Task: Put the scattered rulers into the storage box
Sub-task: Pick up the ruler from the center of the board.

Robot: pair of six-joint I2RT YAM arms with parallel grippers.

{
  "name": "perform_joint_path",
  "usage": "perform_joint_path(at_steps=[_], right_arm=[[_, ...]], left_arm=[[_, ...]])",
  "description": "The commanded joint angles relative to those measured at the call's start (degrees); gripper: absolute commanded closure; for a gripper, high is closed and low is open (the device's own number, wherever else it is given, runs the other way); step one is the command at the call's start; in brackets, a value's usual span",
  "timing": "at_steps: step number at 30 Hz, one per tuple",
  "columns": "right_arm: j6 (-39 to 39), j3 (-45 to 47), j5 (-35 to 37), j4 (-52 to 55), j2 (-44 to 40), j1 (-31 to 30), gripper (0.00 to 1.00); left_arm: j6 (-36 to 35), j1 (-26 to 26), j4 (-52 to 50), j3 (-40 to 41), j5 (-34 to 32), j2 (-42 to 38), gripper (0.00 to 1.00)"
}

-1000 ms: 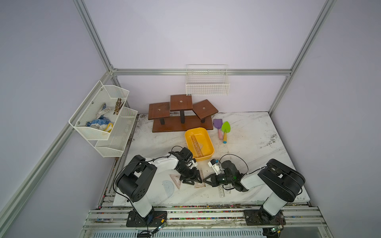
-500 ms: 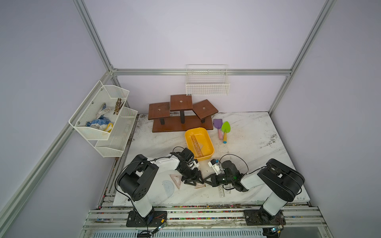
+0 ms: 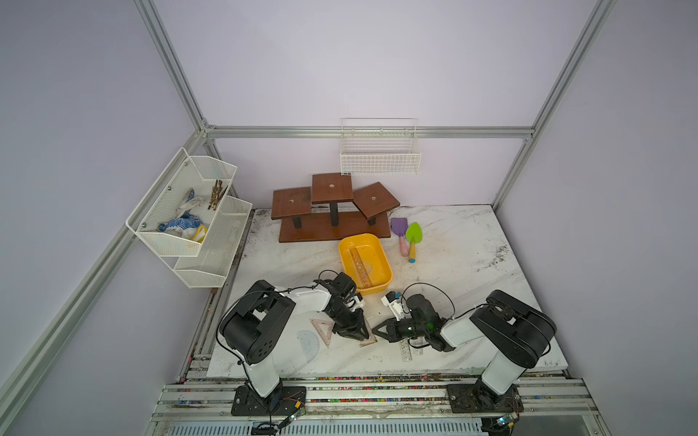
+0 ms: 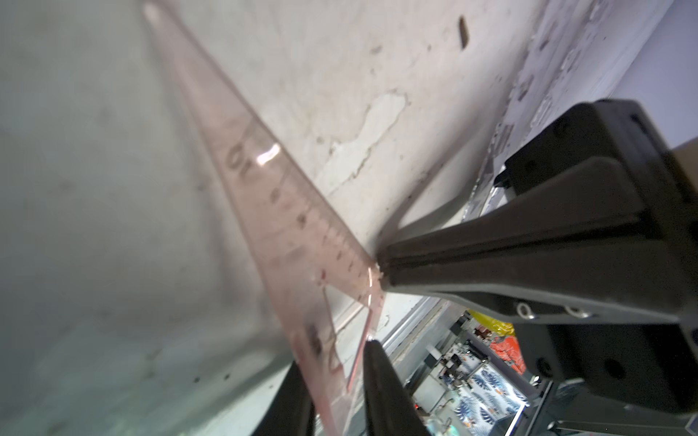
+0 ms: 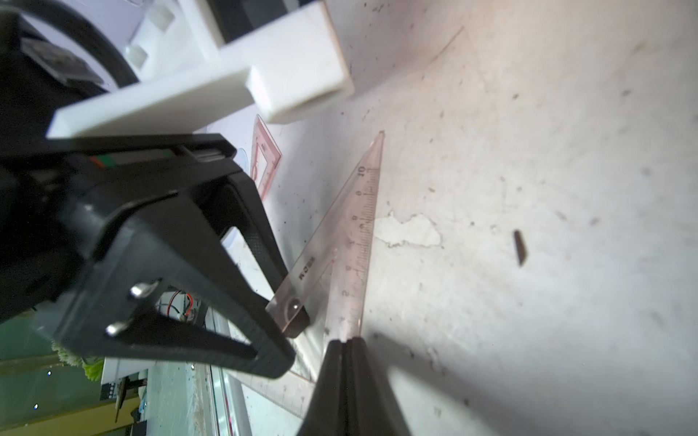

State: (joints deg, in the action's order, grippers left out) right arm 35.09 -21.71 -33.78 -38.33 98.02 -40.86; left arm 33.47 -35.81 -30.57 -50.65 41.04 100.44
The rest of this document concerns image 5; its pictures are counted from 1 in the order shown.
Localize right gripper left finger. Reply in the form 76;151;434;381
297;340;347;436

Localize long clear stencil ruler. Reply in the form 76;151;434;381
227;332;321;419

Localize small pink set square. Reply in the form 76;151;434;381
251;114;283;200

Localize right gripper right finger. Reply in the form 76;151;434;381
346;337;410;435

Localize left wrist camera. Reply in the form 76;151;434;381
47;1;354;139

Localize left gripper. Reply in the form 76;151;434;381
1;21;296;379

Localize tall pink set square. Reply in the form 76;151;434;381
266;131;385;342

